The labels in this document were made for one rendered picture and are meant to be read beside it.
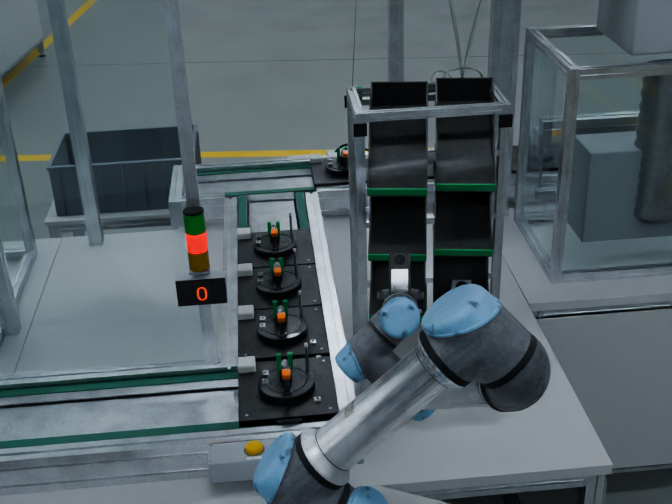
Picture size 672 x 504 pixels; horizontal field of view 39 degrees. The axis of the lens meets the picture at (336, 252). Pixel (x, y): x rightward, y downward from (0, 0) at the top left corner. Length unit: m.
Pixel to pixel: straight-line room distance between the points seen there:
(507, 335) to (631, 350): 1.65
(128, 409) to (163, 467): 0.24
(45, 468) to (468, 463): 0.98
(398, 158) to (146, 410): 0.90
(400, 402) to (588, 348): 1.58
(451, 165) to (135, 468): 1.01
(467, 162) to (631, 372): 1.28
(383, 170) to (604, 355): 1.27
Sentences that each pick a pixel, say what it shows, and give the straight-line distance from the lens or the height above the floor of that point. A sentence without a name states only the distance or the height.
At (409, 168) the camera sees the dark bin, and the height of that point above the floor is 1.54.
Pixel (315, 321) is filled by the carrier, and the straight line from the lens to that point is 2.60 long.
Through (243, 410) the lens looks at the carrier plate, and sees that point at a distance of 2.30.
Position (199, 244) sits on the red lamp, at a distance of 2.25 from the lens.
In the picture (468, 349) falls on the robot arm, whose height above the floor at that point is 1.53.
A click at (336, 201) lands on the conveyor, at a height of 0.92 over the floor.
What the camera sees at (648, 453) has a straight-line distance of 3.42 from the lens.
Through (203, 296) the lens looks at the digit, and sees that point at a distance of 2.32.
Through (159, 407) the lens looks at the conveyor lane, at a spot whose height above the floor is 0.92.
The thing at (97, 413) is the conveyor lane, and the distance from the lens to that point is 2.46.
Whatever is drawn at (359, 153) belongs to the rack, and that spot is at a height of 1.57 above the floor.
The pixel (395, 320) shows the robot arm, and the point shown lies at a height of 1.39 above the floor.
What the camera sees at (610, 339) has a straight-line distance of 3.08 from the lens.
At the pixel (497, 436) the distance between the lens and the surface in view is 2.39.
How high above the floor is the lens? 2.36
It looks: 28 degrees down
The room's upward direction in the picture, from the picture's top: 2 degrees counter-clockwise
